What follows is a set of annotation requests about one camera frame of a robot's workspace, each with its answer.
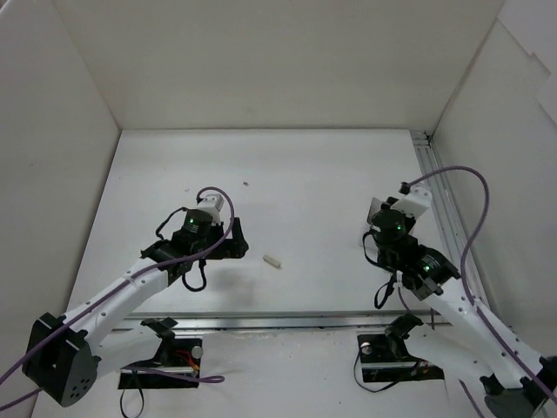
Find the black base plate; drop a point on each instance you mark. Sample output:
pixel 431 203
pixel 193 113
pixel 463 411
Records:
pixel 180 356
pixel 377 364

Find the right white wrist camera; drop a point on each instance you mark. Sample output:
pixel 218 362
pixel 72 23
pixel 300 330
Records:
pixel 415 200

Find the front aluminium rail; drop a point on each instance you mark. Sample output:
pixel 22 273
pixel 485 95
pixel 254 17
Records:
pixel 253 322

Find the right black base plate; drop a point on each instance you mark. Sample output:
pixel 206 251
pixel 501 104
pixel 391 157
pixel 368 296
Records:
pixel 377 364

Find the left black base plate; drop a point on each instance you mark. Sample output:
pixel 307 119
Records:
pixel 180 356

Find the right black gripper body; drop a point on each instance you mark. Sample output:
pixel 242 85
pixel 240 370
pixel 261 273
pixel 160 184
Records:
pixel 374 240

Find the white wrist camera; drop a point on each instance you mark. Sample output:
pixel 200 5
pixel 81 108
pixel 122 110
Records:
pixel 415 200
pixel 212 204

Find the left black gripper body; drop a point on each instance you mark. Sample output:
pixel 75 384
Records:
pixel 235 246

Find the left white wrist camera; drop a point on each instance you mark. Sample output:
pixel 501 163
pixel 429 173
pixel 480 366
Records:
pixel 212 204

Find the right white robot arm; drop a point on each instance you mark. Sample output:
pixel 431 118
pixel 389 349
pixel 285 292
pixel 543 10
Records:
pixel 517 379

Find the beige eraser block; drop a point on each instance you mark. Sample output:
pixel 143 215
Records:
pixel 271 261

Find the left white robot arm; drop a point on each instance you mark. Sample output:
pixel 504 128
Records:
pixel 66 354

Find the white container box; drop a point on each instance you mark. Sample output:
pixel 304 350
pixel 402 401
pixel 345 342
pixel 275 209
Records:
pixel 368 243

